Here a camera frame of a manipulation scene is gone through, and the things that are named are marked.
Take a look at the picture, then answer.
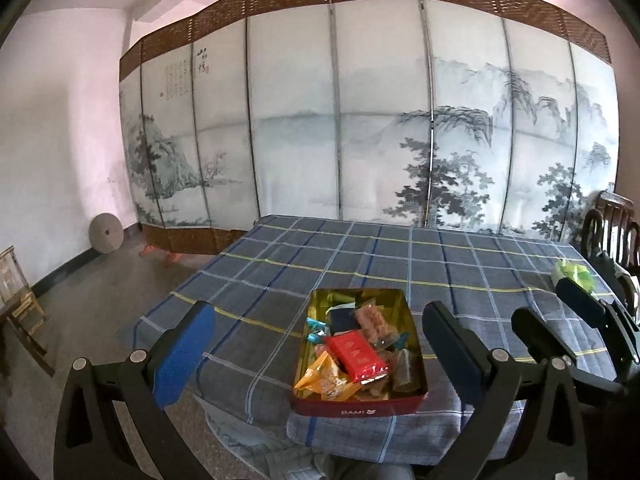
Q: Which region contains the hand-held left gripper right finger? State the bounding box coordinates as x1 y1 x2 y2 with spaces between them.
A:
421 301 588 480

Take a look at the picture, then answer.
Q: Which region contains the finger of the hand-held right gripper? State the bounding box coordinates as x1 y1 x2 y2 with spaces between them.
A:
555 276 640 381
511 307 626 386

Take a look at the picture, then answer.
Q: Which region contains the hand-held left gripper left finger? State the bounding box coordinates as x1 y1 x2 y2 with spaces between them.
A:
52 300 217 480

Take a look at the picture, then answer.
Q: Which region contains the clear packet brown cake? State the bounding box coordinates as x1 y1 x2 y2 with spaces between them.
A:
390 347 421 393

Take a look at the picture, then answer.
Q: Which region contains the long clear packet red-orange snack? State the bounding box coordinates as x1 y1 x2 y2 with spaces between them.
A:
354 300 396 343

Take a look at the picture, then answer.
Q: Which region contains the red snack packet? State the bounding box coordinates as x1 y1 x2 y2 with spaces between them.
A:
323 330 390 382

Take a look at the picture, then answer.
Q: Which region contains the navy and white snack packet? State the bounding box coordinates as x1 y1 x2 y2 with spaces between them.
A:
327 305 361 336

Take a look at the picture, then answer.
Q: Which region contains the red tin box gold interior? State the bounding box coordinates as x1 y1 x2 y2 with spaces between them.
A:
289 287 430 418

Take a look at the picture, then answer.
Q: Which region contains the orange snack packet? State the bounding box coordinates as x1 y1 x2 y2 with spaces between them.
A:
293 350 361 402

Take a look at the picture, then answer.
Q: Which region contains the green tissue pack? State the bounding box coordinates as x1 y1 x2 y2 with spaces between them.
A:
551 258 594 296

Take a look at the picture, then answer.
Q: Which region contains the blue plaid tablecloth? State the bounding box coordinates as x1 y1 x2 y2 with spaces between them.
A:
117 214 623 463

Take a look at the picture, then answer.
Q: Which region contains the round stone disc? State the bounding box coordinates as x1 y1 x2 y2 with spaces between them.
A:
88 212 126 254

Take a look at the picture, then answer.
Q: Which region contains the small wooden stool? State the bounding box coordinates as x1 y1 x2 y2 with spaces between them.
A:
0 245 56 376

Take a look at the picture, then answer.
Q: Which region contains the painted landscape folding screen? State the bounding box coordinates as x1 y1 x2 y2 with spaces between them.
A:
119 0 621 256

